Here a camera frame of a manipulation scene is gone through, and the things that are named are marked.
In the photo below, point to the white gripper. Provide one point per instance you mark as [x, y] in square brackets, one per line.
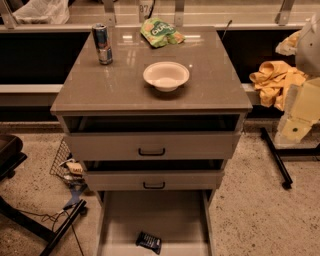
[309, 51]

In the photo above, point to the dark blue rxbar wrapper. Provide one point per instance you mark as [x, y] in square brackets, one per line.
[149, 242]

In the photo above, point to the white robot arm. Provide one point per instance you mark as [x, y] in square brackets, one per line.
[307, 57]

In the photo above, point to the grey drawer cabinet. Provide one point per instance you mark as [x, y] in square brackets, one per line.
[116, 98]

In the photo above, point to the bottom grey drawer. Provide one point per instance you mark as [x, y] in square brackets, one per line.
[179, 218]

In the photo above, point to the grey drawer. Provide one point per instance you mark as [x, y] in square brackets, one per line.
[179, 218]
[154, 175]
[152, 145]

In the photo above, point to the middle grey drawer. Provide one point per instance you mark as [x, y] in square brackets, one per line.
[154, 175]

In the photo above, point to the top grey drawer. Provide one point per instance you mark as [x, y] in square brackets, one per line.
[152, 145]

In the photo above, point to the black stand leg right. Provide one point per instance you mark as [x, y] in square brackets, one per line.
[288, 154]

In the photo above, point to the yellow crumpled cloth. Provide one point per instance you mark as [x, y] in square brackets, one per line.
[273, 80]

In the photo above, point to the white paper bowl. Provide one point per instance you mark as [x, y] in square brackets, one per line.
[166, 76]

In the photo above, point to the green snack bag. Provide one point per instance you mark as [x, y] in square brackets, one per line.
[159, 33]

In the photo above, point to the blue silver energy drink can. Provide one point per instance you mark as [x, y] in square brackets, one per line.
[102, 44]

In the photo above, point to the blue tape strip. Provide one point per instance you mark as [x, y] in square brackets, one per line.
[76, 191]

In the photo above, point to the white plastic bag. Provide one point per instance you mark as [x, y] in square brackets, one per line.
[43, 12]

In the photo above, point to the black chair base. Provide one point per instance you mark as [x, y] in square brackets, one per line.
[11, 155]

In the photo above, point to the wire mesh basket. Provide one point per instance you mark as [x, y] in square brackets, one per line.
[65, 167]

